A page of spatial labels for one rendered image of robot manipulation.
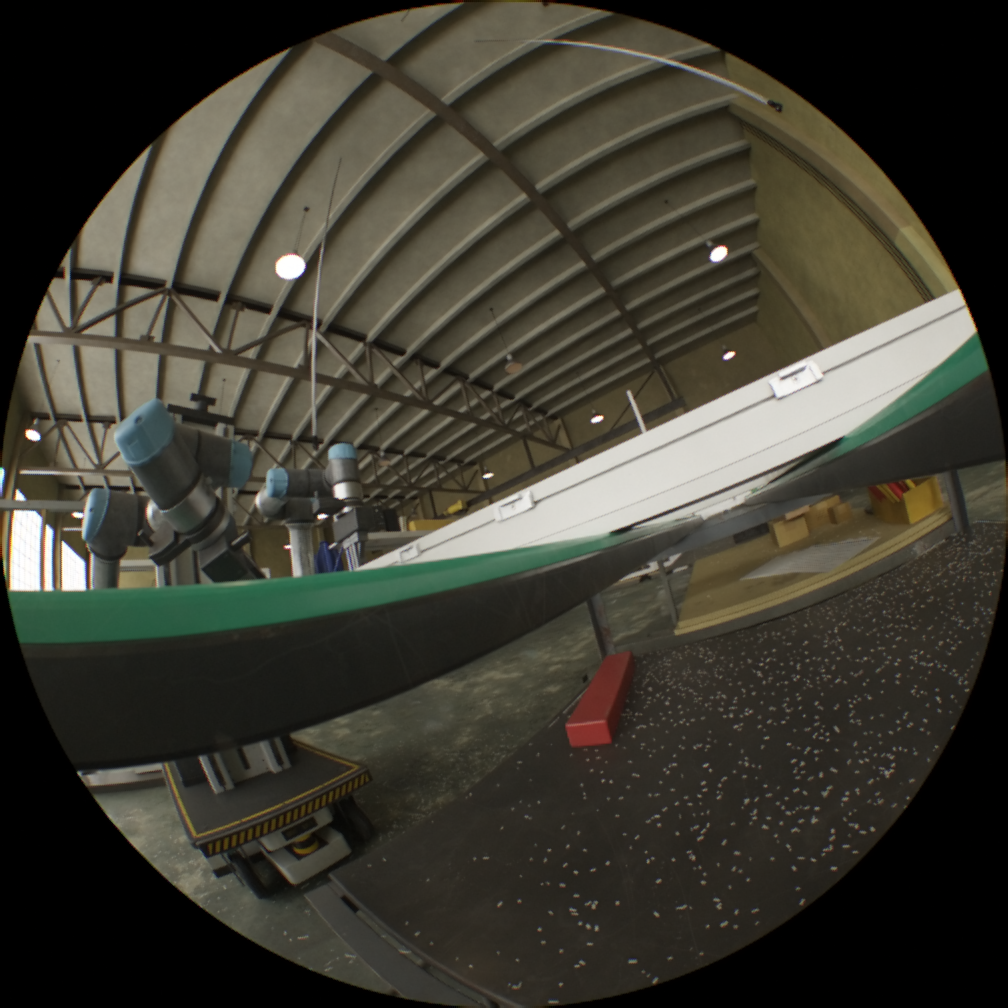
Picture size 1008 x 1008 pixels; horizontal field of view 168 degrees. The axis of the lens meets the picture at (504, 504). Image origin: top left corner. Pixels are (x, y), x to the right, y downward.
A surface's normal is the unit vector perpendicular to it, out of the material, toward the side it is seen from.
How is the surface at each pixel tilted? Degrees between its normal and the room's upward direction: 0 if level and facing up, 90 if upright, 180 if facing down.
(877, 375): 90
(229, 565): 139
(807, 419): 90
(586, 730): 90
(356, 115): 180
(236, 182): 180
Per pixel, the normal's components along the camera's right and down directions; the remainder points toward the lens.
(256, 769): 0.84, -0.34
